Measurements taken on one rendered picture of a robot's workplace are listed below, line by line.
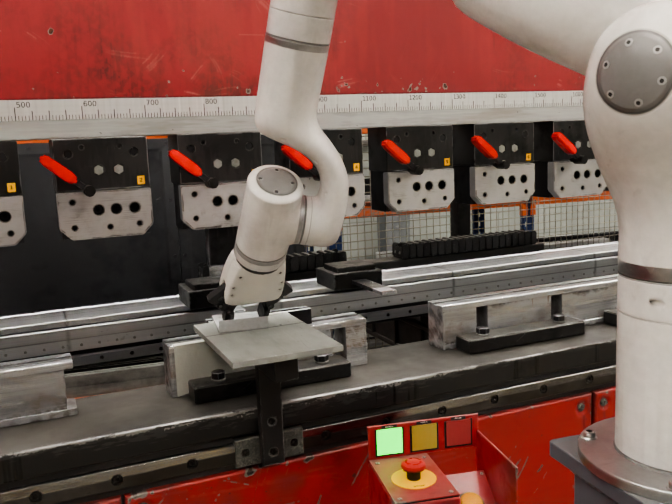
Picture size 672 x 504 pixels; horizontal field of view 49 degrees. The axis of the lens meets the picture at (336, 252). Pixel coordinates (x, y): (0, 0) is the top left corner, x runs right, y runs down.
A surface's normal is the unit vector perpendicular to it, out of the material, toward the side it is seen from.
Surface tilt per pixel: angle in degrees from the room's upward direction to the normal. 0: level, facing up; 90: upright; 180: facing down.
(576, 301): 90
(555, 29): 119
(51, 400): 90
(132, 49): 90
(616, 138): 126
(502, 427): 90
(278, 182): 40
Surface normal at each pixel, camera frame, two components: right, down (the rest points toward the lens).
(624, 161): -0.65, 0.70
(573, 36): -0.04, 0.67
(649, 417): -0.78, 0.13
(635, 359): -0.91, 0.10
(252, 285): 0.30, 0.75
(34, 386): 0.40, 0.12
